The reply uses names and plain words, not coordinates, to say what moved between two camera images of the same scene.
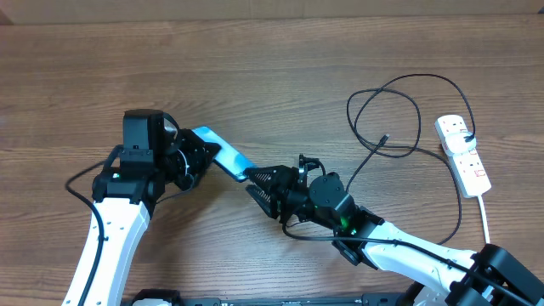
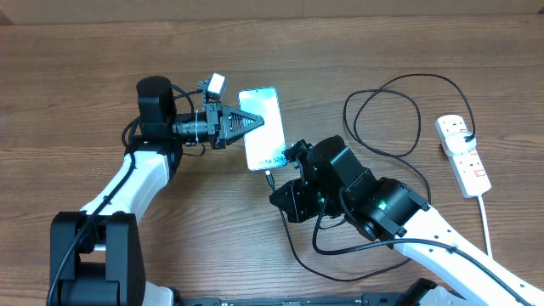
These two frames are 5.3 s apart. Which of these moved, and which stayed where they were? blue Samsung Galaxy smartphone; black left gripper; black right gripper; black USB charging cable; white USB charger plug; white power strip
Moved: black left gripper; black right gripper; black USB charging cable; blue Samsung Galaxy smartphone
Stayed: white power strip; white USB charger plug
